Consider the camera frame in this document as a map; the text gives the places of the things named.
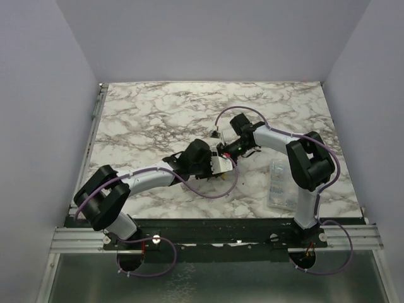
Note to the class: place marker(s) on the aluminium frame rail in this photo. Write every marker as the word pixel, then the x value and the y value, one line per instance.
pixel 76 241

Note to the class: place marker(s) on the clear plastic organizer box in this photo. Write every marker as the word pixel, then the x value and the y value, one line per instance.
pixel 282 190

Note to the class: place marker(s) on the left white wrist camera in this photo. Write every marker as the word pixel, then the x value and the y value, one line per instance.
pixel 220 165

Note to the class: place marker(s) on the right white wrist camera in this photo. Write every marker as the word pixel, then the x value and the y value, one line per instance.
pixel 217 134

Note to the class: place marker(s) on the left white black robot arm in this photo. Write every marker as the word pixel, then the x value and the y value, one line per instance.
pixel 103 196

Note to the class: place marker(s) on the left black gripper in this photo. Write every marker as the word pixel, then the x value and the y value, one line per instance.
pixel 208 173

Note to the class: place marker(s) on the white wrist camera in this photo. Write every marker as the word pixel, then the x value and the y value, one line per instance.
pixel 217 134
pixel 220 165

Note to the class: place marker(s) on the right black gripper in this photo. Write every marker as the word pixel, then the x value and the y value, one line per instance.
pixel 227 150

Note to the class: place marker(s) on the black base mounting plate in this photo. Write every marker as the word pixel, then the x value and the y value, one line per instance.
pixel 219 240

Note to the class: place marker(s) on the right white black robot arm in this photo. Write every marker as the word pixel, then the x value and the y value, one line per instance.
pixel 313 166

